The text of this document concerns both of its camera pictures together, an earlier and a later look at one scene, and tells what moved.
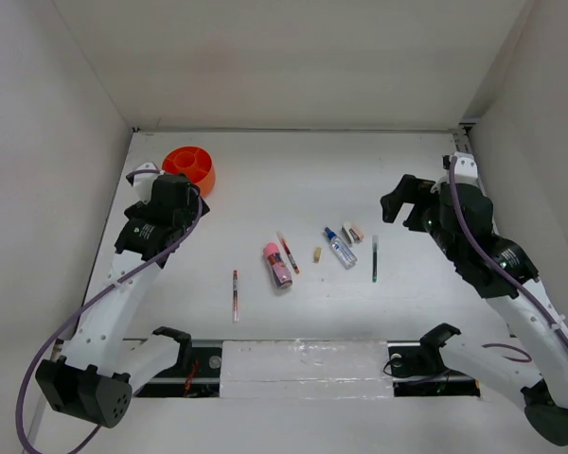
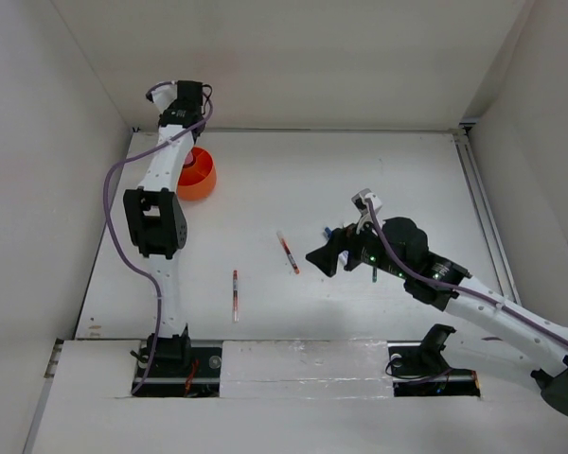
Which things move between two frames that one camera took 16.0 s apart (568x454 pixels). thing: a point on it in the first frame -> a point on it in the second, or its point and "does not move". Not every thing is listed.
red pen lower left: (236, 296) does not move
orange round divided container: (196, 164) does not move
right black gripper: (406, 191) -> (341, 239)
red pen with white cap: (283, 237) does not move
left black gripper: (195, 207) -> (169, 107)
